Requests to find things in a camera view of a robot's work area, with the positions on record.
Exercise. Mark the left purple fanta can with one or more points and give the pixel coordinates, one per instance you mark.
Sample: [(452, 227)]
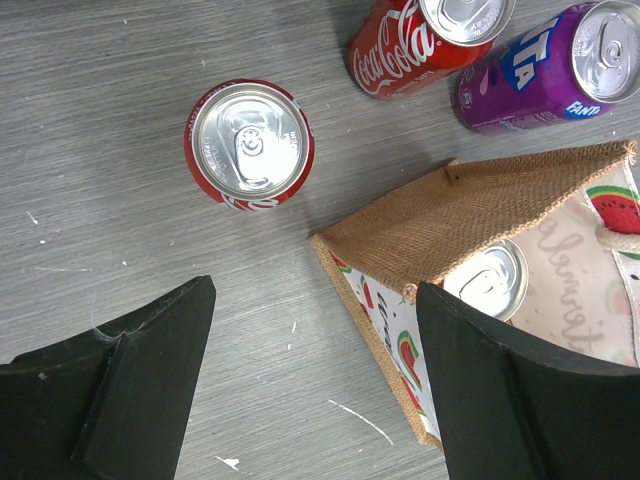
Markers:
[(573, 67)]

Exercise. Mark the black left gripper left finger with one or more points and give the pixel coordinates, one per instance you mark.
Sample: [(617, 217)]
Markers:
[(112, 402)]

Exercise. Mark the burlap watermelon canvas bag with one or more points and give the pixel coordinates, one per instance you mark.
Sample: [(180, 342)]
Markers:
[(573, 212)]

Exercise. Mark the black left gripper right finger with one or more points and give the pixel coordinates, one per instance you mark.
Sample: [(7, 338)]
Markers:
[(511, 405)]

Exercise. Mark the red cola can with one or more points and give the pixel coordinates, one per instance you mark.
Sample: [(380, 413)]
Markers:
[(404, 46), (493, 281), (248, 144)]

